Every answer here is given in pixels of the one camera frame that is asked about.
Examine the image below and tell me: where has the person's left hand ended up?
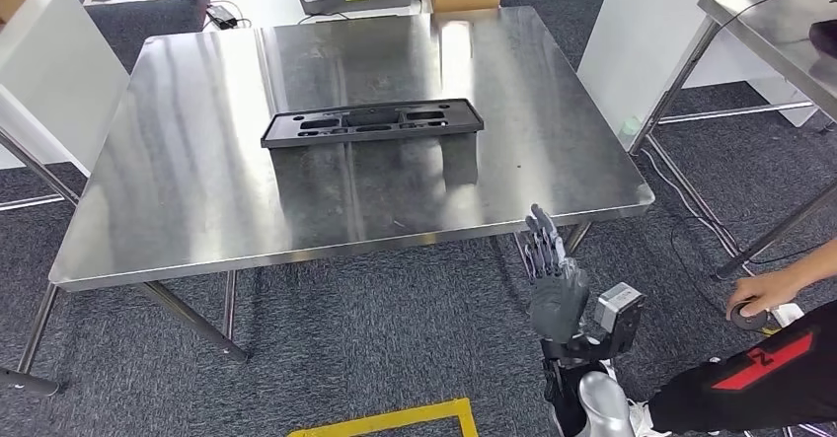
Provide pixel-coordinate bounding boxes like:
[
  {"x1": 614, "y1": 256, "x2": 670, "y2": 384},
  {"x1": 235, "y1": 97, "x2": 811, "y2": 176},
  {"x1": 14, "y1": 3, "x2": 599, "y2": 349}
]
[{"x1": 725, "y1": 268, "x2": 803, "y2": 322}]

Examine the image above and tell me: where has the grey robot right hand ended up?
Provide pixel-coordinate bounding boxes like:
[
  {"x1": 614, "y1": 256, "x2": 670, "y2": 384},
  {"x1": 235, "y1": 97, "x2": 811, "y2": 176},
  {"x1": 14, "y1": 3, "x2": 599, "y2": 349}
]
[{"x1": 522, "y1": 203, "x2": 591, "y2": 346}]

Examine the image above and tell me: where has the black plastic plate bracket part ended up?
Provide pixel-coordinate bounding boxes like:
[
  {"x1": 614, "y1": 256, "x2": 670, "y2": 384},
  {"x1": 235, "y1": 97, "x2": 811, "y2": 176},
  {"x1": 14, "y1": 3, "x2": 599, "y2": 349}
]
[{"x1": 260, "y1": 98, "x2": 486, "y2": 150}]

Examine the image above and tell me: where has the stainless steel workbench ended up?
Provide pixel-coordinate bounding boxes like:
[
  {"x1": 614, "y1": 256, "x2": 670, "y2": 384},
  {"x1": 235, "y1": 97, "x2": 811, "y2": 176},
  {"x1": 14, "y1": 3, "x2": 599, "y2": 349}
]
[{"x1": 16, "y1": 5, "x2": 656, "y2": 377}]

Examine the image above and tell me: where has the person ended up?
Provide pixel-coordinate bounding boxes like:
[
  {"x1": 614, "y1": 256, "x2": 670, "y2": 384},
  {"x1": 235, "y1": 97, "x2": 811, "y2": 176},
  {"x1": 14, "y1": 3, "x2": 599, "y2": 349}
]
[{"x1": 627, "y1": 238, "x2": 837, "y2": 437}]

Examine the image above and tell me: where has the clear plastic bottle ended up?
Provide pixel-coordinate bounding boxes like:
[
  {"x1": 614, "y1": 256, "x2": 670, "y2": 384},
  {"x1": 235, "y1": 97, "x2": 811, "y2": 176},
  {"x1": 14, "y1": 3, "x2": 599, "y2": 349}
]
[{"x1": 617, "y1": 114, "x2": 646, "y2": 141}]

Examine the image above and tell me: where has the yellow floor tape square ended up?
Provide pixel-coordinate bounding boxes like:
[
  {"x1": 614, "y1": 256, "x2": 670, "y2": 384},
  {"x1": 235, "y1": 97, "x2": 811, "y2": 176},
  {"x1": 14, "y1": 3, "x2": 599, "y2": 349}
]
[{"x1": 286, "y1": 398, "x2": 481, "y2": 437}]

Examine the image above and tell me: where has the black rounded object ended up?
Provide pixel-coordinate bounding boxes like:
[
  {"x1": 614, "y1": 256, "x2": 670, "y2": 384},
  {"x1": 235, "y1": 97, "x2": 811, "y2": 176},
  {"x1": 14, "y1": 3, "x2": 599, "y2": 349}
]
[{"x1": 808, "y1": 19, "x2": 837, "y2": 59}]

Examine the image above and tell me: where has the white steel-legged table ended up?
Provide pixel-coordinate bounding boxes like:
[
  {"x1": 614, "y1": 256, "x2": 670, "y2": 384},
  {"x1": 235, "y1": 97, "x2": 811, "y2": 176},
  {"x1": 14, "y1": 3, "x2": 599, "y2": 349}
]
[{"x1": 576, "y1": 0, "x2": 837, "y2": 282}]

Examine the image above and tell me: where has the black power adapter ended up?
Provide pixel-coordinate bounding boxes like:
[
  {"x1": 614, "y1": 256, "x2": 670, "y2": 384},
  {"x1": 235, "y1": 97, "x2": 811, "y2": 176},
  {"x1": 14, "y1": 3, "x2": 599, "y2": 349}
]
[{"x1": 205, "y1": 3, "x2": 241, "y2": 31}]

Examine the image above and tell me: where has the white panel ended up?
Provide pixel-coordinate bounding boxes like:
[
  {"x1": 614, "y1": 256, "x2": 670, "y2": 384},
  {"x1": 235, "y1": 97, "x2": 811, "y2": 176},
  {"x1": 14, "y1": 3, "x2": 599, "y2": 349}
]
[{"x1": 0, "y1": 0, "x2": 130, "y2": 213}]

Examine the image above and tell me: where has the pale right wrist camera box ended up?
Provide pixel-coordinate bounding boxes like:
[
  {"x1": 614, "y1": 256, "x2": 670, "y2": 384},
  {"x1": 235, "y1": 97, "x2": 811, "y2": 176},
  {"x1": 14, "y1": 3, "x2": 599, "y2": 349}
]
[{"x1": 593, "y1": 282, "x2": 647, "y2": 336}]

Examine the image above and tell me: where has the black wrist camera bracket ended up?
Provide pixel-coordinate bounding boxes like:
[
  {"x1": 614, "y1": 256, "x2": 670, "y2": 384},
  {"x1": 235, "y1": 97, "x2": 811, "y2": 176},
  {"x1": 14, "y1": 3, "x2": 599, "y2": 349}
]
[{"x1": 541, "y1": 303, "x2": 647, "y2": 370}]

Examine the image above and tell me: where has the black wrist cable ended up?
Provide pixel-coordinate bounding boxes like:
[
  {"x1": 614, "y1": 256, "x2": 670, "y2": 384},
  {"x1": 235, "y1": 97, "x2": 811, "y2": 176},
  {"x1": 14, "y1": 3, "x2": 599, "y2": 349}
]
[{"x1": 542, "y1": 355, "x2": 578, "y2": 437}]

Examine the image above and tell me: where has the grey floor cable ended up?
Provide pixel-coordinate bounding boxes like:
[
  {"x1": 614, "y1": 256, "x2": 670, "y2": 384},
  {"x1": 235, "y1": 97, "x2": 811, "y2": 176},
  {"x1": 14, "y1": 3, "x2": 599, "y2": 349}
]
[{"x1": 639, "y1": 148, "x2": 743, "y2": 258}]

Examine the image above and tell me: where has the steel frame leg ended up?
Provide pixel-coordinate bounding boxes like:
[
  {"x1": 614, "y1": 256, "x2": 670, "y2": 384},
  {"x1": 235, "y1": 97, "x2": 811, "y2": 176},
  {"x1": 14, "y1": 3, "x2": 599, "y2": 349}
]
[{"x1": 0, "y1": 367, "x2": 61, "y2": 399}]

